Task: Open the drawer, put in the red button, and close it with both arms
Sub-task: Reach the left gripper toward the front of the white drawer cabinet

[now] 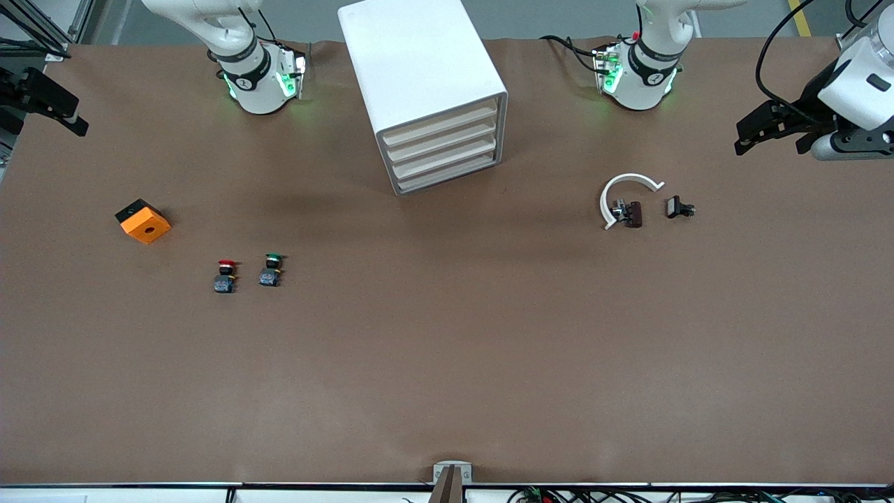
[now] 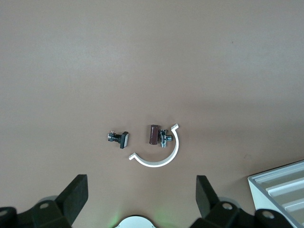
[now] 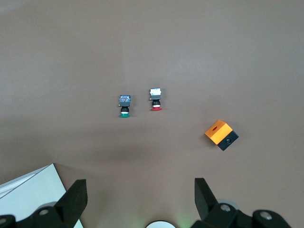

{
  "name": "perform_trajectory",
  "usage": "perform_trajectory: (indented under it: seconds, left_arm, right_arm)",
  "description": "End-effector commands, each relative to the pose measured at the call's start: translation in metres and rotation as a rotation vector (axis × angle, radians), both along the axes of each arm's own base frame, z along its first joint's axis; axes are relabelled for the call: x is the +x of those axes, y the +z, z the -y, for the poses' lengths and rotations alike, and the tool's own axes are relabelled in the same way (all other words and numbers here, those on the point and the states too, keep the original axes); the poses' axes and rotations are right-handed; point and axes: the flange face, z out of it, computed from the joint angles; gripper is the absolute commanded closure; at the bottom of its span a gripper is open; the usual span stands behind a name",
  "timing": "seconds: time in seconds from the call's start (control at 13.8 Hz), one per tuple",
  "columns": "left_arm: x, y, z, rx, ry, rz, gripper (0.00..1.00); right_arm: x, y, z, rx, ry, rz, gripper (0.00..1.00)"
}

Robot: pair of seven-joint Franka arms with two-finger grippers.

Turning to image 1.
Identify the green push button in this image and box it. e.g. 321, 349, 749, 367
258, 253, 286, 288

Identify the orange box with hole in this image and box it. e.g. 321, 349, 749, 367
115, 198, 172, 245

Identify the white curved plastic arc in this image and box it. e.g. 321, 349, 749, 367
599, 173, 665, 231

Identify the brown table cover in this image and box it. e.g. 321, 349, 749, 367
0, 36, 894, 488

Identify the black left camera cable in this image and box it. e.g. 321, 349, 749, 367
756, 0, 849, 116

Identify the aluminium frame profile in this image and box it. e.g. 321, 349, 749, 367
0, 0, 95, 60

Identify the black base cable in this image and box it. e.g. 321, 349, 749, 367
540, 34, 603, 74

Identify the cable bundle under table edge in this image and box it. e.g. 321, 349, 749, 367
506, 486, 894, 503

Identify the grey metal bracket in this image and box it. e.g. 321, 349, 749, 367
432, 460, 474, 485

